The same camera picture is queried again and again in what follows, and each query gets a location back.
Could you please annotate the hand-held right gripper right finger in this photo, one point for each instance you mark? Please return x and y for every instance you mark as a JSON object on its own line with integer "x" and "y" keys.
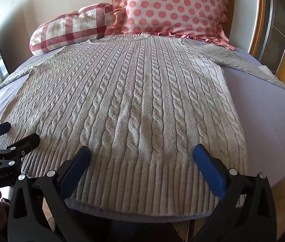
{"x": 209, "y": 171}

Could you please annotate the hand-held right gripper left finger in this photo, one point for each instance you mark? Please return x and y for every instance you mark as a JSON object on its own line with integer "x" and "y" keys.
{"x": 75, "y": 168}

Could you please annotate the lavender bed sheet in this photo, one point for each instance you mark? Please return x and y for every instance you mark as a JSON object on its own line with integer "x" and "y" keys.
{"x": 258, "y": 121}

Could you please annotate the red checkered pillow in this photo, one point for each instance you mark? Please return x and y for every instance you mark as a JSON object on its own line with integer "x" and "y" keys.
{"x": 69, "y": 29}

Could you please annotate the pink polka dot pillow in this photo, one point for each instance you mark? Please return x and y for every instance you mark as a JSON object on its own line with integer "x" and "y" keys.
{"x": 175, "y": 7}

